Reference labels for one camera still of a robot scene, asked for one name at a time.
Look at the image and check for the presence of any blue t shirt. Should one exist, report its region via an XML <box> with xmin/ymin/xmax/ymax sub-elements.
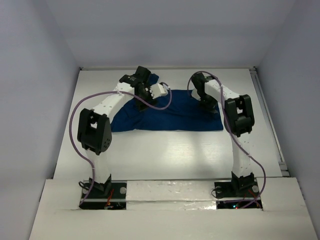
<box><xmin>111</xmin><ymin>89</ymin><xmax>224</xmax><ymax>133</ymax></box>

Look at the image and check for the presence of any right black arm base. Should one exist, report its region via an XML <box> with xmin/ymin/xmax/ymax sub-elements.
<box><xmin>211</xmin><ymin>181</ymin><xmax>263</xmax><ymax>210</ymax></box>

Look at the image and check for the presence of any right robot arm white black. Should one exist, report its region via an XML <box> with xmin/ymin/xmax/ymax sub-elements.
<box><xmin>189</xmin><ymin>71</ymin><xmax>257</xmax><ymax>199</ymax></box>

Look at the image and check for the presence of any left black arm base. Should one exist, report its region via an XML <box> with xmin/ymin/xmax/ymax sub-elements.
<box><xmin>79</xmin><ymin>181</ymin><xmax>127</xmax><ymax>210</ymax></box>

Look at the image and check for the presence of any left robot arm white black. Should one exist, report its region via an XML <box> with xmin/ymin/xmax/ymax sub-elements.
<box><xmin>76</xmin><ymin>66</ymin><xmax>168</xmax><ymax>198</ymax></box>

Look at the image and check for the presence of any silver foil tape strip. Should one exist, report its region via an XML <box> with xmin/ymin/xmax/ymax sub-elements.
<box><xmin>125</xmin><ymin>180</ymin><xmax>217</xmax><ymax>211</ymax></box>

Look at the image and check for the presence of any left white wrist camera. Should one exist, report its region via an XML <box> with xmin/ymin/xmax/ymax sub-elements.
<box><xmin>149</xmin><ymin>83</ymin><xmax>170</xmax><ymax>99</ymax></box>

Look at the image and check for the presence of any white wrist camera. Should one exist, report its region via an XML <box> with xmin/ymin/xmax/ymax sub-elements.
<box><xmin>191</xmin><ymin>88</ymin><xmax>201</xmax><ymax>101</ymax></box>
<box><xmin>149</xmin><ymin>83</ymin><xmax>170</xmax><ymax>99</ymax></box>

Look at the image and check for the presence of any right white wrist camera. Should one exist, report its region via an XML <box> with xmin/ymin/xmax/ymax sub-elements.
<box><xmin>191</xmin><ymin>88</ymin><xmax>201</xmax><ymax>101</ymax></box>

